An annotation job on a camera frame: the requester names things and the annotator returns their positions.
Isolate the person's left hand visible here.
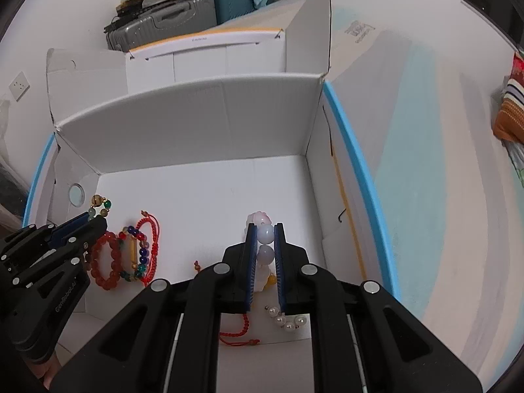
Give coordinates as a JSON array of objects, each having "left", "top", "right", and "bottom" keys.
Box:
[{"left": 22, "top": 353, "right": 57, "bottom": 391}]

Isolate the red cord bracelet gold bar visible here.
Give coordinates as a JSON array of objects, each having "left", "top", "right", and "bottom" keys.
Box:
[{"left": 123, "top": 210, "right": 161, "bottom": 287}]

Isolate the striped bed sheet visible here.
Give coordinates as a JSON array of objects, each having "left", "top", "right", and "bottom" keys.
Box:
[{"left": 282, "top": 0, "right": 524, "bottom": 381}]

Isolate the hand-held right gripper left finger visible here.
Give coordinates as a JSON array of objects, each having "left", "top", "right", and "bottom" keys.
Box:
[{"left": 49, "top": 223, "right": 258, "bottom": 393}]

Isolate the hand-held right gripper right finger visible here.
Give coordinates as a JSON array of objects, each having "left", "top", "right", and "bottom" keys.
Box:
[{"left": 273, "top": 223, "right": 484, "bottom": 393}]

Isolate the red bead bracelet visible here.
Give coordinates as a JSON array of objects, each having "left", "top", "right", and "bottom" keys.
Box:
[{"left": 85, "top": 231, "right": 123, "bottom": 291}]

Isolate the striped orange pillow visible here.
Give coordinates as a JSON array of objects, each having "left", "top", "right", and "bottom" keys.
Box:
[{"left": 492, "top": 52, "right": 524, "bottom": 144}]

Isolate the white wall socket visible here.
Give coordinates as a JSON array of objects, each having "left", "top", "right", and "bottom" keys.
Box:
[{"left": 9, "top": 71, "right": 30, "bottom": 101}]

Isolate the floral blanket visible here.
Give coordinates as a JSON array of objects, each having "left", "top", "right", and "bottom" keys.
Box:
[{"left": 501, "top": 139, "right": 524, "bottom": 185}]

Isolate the black panel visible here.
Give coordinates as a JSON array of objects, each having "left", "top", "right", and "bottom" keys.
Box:
[{"left": 460, "top": 0, "right": 524, "bottom": 54}]

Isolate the white bead bracelet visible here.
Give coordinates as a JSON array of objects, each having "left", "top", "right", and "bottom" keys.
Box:
[{"left": 243, "top": 212, "right": 276, "bottom": 291}]

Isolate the pearl bracelet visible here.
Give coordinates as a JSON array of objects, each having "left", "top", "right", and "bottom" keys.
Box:
[{"left": 264, "top": 304, "right": 309, "bottom": 332}]

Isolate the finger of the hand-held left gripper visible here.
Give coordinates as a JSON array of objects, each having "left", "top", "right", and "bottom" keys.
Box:
[
  {"left": 47, "top": 211, "right": 95, "bottom": 250},
  {"left": 56, "top": 217, "right": 108, "bottom": 263}
]

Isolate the multicoloured glass bead bracelet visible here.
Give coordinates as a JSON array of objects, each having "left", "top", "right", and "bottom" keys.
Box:
[{"left": 117, "top": 225, "right": 151, "bottom": 282}]

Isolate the thin red cord bracelet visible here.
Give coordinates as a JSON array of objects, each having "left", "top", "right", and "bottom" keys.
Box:
[{"left": 193, "top": 260, "right": 260, "bottom": 346}]

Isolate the wooden and green bead bracelet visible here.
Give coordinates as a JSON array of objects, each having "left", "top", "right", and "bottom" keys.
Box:
[{"left": 88, "top": 194, "right": 113, "bottom": 218}]

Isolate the printed cardboard box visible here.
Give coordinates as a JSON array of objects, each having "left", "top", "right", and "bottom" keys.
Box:
[{"left": 22, "top": 0, "right": 401, "bottom": 393}]

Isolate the grey suitcase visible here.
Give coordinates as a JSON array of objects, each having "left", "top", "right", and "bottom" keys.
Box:
[{"left": 105, "top": 0, "right": 217, "bottom": 53}]

